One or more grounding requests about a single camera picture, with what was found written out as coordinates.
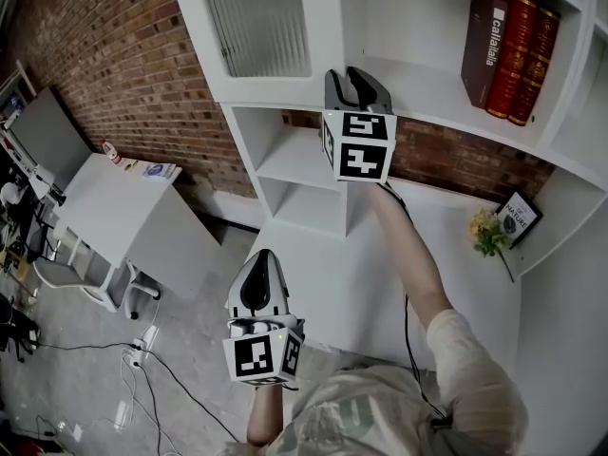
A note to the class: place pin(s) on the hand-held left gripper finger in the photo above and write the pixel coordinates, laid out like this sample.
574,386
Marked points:
283,292
237,288

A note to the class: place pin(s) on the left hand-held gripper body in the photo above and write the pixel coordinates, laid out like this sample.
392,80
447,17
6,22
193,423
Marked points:
256,354

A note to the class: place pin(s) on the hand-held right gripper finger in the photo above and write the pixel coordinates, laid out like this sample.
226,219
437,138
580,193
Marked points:
335,95
375,95

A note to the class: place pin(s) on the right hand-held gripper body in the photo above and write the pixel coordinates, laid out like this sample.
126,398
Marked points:
361,155

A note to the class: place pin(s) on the white cabinet door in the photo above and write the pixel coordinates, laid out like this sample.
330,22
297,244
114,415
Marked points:
323,26

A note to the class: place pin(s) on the person's left forearm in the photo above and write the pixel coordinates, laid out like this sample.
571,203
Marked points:
265,416

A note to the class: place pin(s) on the person's right forearm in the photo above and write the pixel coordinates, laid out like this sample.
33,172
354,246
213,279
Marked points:
408,254

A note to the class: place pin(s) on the white hutch shelving unit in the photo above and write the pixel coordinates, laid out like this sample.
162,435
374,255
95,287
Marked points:
418,36

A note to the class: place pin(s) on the white power strip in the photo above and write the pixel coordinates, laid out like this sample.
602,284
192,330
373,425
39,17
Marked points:
145,345

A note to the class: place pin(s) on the person's beige shirt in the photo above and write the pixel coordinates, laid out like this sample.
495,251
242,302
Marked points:
380,411

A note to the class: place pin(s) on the white side table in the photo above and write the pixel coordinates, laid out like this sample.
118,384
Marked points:
123,207

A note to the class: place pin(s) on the red book gold print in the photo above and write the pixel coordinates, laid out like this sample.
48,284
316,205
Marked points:
537,74
510,60

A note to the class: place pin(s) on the blue white booklet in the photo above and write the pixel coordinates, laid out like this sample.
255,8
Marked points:
159,170

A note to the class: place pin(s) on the yellow artificial flower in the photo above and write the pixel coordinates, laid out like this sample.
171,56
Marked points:
489,235

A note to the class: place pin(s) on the white mesh office chair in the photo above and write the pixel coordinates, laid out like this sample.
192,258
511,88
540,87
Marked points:
66,278

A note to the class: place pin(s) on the clear bottle red label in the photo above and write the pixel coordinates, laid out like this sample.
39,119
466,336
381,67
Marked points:
111,152

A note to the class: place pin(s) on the grey partition panel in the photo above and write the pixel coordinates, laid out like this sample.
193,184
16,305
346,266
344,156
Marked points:
47,136

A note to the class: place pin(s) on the black picture frame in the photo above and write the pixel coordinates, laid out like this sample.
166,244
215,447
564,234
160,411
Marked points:
518,216

